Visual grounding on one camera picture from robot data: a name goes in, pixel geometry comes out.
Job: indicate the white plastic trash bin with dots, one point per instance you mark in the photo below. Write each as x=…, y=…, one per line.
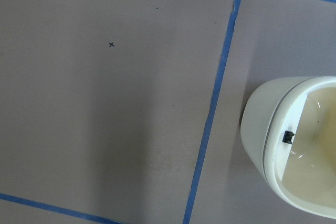
x=288, y=131

